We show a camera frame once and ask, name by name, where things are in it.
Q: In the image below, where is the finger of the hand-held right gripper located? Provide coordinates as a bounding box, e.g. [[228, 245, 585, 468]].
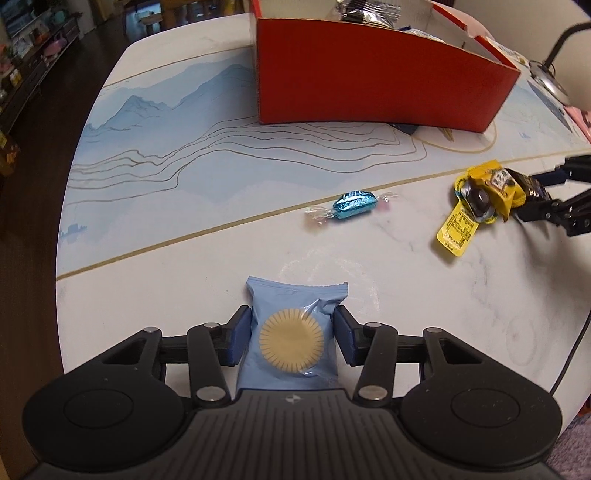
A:
[[531, 155, 591, 185], [517, 187, 591, 238]]

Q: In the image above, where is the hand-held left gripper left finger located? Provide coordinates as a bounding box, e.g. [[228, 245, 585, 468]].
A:
[[97, 305, 253, 408]]

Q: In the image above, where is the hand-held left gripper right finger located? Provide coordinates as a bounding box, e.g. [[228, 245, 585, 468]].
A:
[[334, 305, 492, 408]]

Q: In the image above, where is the light blue cookie packet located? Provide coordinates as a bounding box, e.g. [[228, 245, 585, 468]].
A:
[[236, 276, 349, 392]]

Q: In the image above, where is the yellow snack packet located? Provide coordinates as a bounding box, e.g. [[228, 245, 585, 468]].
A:
[[436, 159, 552, 257]]

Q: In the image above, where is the blue foil candy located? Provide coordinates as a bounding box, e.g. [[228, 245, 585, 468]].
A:
[[304, 189, 399, 227]]

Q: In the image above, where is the blue white snack packet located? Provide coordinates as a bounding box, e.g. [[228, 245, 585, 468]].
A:
[[399, 27, 448, 45]]

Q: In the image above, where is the red cardboard box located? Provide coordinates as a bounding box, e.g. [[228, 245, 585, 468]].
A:
[[249, 0, 522, 134]]

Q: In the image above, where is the dark foil snack packet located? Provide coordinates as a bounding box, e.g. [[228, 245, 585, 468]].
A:
[[335, 0, 402, 29]]

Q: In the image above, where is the pink printed pouch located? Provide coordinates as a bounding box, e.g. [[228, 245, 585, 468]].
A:
[[566, 106, 591, 139]]

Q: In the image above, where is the grey desk lamp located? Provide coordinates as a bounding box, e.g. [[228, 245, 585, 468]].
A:
[[527, 21, 591, 108]]

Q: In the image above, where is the white printed packet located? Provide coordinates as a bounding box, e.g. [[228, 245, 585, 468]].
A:
[[485, 37, 529, 65]]

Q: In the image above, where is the brown cardboard box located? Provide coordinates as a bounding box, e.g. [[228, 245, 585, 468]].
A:
[[0, 134, 21, 176]]

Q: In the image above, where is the dark tv cabinet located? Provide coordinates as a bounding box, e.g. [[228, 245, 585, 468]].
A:
[[0, 18, 81, 134]]

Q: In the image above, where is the black cable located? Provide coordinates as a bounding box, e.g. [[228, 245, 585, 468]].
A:
[[551, 311, 591, 398]]

